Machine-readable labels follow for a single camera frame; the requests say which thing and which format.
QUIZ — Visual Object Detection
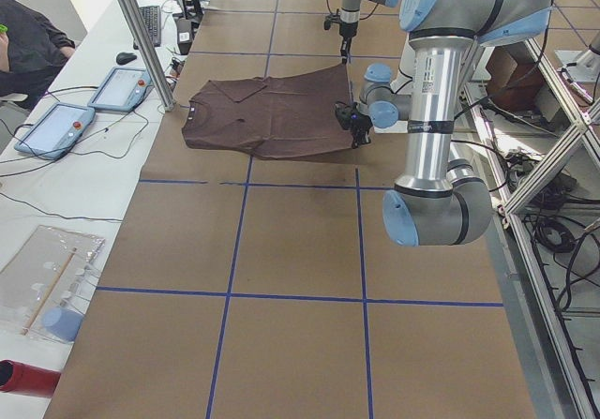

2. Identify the blue plastic cup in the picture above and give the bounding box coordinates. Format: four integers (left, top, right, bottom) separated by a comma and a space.
42, 307, 83, 342

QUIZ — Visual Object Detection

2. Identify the black keyboard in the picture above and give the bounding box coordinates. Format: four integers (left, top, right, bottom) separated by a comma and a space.
139, 6, 162, 47

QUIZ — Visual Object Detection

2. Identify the person in dark clothes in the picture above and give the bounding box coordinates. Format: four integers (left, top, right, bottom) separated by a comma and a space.
1, 0, 76, 110

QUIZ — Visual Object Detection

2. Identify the dark brown t-shirt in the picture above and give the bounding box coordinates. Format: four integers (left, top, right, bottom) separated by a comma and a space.
182, 64, 357, 159

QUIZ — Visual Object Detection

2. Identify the black computer mouse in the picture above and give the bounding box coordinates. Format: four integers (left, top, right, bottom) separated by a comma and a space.
115, 52, 138, 66

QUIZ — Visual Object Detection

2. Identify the teach pendant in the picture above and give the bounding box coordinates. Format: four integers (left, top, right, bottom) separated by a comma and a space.
88, 67, 151, 112
14, 102, 96, 160

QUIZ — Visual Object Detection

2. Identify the clear plastic bag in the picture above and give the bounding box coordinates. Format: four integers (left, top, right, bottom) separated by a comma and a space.
1, 226, 104, 343

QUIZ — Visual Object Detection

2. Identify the aluminium frame rack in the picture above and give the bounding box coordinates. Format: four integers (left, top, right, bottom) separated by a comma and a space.
461, 29, 599, 418

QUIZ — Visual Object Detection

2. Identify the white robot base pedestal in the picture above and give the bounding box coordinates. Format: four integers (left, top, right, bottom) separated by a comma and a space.
390, 37, 416, 99

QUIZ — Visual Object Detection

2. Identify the near teach pendant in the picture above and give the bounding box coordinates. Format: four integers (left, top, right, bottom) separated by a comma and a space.
14, 102, 96, 160

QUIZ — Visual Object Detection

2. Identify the far teach pendant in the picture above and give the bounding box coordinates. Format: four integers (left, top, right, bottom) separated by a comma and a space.
88, 67, 151, 112

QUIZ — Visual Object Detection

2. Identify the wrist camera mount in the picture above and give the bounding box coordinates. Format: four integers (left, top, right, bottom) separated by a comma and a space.
334, 101, 358, 131
323, 10, 341, 31

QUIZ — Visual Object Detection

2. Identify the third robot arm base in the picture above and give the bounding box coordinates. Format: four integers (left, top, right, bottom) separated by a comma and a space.
554, 34, 599, 83

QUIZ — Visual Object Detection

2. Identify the red cylinder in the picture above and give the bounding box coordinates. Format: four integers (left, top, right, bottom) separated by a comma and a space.
1, 360, 61, 397

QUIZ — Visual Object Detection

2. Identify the aluminium frame post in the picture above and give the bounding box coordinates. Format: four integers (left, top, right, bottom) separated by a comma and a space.
117, 0, 175, 112

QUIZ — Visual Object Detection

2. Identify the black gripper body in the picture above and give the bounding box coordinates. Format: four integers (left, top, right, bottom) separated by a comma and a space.
339, 21, 358, 39
351, 116, 372, 139

